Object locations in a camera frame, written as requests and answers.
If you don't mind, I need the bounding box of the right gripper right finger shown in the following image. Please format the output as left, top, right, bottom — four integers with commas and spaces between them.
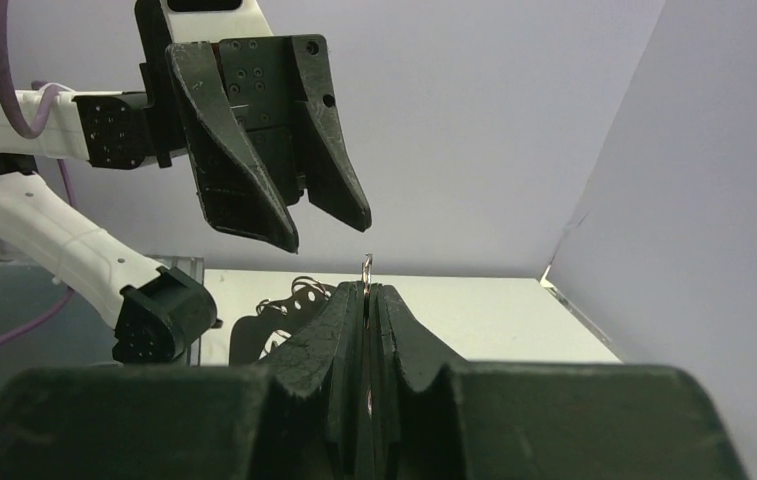
370, 285, 748, 479

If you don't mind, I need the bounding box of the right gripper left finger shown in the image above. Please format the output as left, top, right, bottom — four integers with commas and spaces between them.
0, 282, 366, 479

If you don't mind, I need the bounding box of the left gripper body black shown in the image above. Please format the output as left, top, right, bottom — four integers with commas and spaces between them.
134, 1, 306, 206

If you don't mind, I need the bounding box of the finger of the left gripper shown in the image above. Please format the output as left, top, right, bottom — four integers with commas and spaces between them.
291, 36, 372, 232
165, 41, 299, 253

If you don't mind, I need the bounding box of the metal key organizer plate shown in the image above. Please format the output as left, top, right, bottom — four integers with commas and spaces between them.
228, 275, 368, 367

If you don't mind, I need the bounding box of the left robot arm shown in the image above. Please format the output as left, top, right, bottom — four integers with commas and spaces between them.
0, 1, 372, 364

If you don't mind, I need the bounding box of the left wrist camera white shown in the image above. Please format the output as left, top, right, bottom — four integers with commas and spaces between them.
160, 0, 273, 43

